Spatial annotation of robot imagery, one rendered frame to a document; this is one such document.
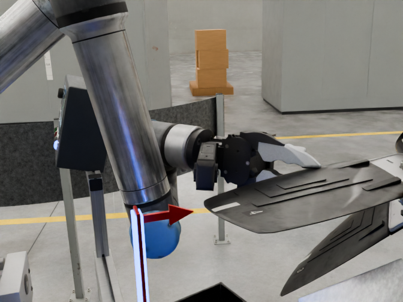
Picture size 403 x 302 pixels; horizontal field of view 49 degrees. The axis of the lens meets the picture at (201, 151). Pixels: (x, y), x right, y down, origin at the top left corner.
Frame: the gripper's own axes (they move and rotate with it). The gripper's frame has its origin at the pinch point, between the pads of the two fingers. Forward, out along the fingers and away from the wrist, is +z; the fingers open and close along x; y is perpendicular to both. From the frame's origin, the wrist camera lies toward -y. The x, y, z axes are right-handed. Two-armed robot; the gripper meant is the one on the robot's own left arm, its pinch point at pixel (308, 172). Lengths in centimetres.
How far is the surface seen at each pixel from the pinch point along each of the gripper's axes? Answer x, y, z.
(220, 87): 33, 669, -444
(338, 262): 16.0, 9.7, 2.6
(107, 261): 31, 9, -49
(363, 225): 10.6, 14.2, 4.6
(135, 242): 4.7, -24.4, -9.0
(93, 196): 16, 7, -52
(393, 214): 7.3, 12.7, 9.1
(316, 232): 95, 219, -73
